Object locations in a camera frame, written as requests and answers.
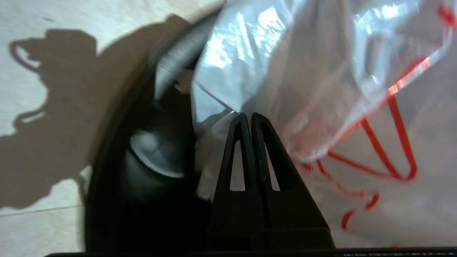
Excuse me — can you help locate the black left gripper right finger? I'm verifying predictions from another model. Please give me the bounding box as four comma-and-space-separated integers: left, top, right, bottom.
251, 112, 336, 251

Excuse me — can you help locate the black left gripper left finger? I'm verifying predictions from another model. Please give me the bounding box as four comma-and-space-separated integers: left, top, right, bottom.
206, 113, 265, 251

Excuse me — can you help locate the white red plastic bag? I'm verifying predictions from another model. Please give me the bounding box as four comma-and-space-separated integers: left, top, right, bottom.
191, 0, 457, 248

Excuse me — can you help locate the black round trash bin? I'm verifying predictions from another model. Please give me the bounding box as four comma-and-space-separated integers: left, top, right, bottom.
84, 14, 224, 252

